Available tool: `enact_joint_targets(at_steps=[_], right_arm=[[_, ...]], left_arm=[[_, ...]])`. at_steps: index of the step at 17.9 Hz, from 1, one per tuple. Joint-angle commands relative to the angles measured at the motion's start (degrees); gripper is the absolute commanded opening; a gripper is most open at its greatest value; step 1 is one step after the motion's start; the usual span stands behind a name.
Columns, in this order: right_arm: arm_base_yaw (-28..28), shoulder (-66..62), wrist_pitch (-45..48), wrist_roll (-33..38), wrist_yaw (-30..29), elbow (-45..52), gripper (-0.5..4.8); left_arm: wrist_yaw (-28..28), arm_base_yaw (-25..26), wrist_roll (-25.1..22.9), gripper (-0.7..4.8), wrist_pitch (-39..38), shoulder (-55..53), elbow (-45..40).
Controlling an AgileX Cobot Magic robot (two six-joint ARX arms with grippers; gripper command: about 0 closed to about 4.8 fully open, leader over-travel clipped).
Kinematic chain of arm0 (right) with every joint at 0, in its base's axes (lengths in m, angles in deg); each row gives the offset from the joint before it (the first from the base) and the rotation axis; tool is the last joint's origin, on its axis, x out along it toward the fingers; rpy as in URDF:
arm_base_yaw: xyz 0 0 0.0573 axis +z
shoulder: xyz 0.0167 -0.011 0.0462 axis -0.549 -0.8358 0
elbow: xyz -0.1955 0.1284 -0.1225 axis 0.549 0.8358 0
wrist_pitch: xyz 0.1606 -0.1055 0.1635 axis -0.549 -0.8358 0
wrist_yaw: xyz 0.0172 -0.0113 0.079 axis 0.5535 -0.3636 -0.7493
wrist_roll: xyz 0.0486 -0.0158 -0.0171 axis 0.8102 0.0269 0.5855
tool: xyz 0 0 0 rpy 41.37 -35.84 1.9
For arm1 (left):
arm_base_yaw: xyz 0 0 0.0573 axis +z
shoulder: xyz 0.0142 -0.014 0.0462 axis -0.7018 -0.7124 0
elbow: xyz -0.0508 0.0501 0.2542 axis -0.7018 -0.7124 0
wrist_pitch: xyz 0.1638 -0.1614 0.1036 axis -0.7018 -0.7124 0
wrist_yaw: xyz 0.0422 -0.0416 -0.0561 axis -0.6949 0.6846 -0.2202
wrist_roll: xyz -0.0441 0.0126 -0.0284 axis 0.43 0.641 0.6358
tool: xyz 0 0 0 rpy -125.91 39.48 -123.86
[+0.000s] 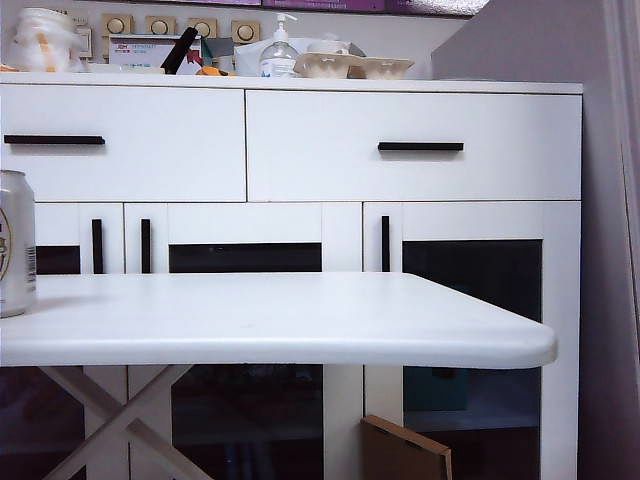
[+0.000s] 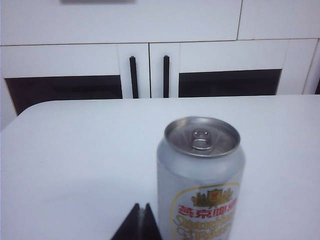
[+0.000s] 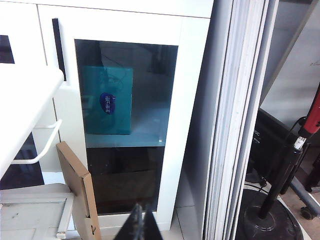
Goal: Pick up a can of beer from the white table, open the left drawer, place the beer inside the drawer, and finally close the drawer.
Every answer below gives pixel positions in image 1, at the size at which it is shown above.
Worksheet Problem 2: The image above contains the purple wall poster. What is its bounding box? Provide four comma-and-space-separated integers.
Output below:
189, 0, 490, 16

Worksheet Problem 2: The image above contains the white sideboard cabinet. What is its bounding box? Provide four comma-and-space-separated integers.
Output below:
0, 72, 584, 480

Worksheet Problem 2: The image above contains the white plastic bag bundle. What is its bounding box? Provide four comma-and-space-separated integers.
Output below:
10, 7, 94, 74

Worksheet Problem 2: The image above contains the grey card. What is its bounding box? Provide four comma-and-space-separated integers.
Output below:
202, 37, 235, 59

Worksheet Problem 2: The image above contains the white wall socket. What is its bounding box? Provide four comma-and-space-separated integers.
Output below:
74, 27, 94, 59

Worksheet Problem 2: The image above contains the white glass cabinet door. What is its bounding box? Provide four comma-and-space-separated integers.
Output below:
363, 201, 583, 480
34, 202, 126, 480
124, 202, 364, 480

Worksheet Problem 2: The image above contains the beige pulp cup tray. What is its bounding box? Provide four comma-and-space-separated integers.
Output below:
293, 49, 416, 81

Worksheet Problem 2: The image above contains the clear pump sanitizer bottle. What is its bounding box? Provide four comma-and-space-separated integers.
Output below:
259, 12, 300, 79

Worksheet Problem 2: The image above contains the black flat bar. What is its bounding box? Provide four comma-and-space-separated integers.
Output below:
160, 27, 200, 75

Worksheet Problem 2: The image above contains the brown cardboard sheet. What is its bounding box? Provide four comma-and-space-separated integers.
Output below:
360, 414, 454, 480

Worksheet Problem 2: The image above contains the white box red print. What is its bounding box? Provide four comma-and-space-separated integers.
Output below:
108, 34, 204, 76

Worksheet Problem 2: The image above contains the beige dimmer wall switch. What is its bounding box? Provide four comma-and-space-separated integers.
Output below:
101, 13, 135, 39
187, 15, 220, 39
231, 18, 261, 44
144, 14, 177, 37

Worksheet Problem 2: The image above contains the wide white drawer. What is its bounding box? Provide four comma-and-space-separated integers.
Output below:
245, 89, 584, 202
0, 83, 247, 203

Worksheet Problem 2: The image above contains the white table leg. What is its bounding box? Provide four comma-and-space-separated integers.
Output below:
42, 363, 194, 480
39, 364, 216, 480

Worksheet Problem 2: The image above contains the white wipes pack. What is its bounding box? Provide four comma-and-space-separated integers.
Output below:
233, 38, 274, 78

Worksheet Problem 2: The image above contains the silver beer can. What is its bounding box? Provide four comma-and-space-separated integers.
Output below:
0, 169, 38, 319

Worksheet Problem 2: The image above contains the black drawer handle bar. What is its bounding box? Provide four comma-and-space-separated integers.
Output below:
377, 141, 465, 153
3, 134, 106, 147

